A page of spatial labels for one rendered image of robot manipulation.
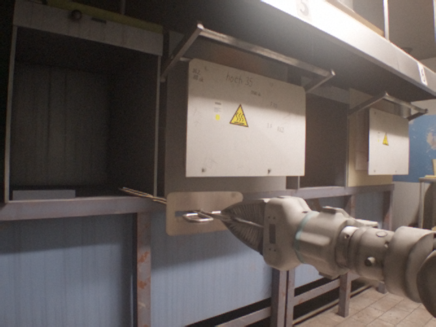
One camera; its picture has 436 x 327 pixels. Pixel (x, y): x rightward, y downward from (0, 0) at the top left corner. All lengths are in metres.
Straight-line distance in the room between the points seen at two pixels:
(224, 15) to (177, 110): 1.61
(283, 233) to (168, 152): 0.75
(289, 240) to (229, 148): 0.73
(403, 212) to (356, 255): 3.50
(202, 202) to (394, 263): 0.36
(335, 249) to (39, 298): 0.95
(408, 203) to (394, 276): 3.49
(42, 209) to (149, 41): 0.64
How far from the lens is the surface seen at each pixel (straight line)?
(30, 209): 0.99
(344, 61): 3.13
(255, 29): 2.83
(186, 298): 1.33
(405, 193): 3.82
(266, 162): 1.22
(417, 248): 0.34
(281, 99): 1.31
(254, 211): 0.49
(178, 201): 0.56
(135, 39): 1.10
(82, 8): 1.09
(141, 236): 1.09
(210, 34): 0.99
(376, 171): 2.01
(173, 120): 1.11
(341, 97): 1.88
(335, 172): 1.97
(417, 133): 3.79
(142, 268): 1.13
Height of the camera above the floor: 0.98
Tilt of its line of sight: level
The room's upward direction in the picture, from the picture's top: 1 degrees clockwise
